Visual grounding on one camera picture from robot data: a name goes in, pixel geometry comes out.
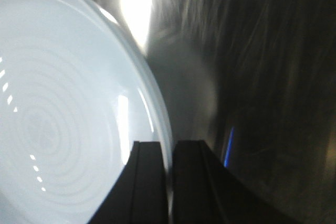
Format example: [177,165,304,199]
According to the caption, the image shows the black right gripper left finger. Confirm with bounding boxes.
[89,142,169,223]

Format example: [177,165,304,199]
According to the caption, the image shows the light blue plate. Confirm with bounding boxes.
[1,0,172,223]

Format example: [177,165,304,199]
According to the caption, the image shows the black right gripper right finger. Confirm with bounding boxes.
[173,140,296,223]

